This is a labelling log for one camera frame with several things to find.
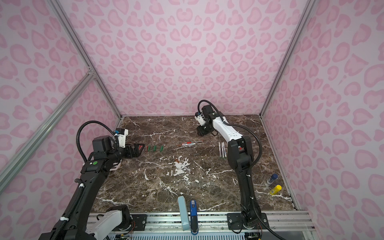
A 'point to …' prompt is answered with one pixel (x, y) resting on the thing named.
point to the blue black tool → (193, 215)
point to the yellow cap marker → (275, 190)
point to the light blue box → (183, 213)
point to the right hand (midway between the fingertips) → (203, 129)
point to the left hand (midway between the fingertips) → (136, 142)
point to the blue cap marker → (274, 176)
